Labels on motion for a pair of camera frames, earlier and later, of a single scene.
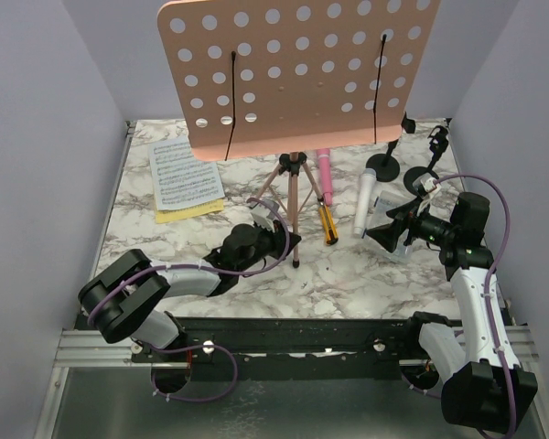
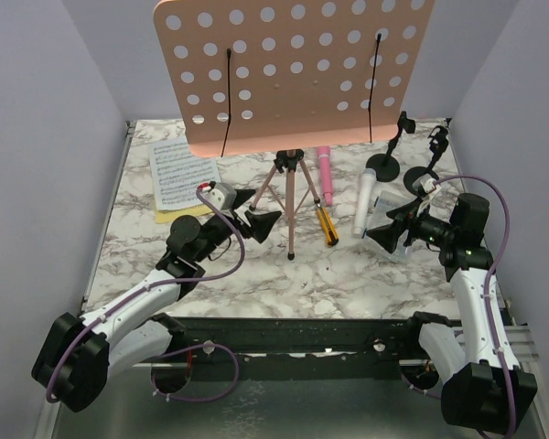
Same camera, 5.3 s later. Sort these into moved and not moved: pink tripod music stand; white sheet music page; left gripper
Moved: left gripper
Not moved: pink tripod music stand; white sheet music page
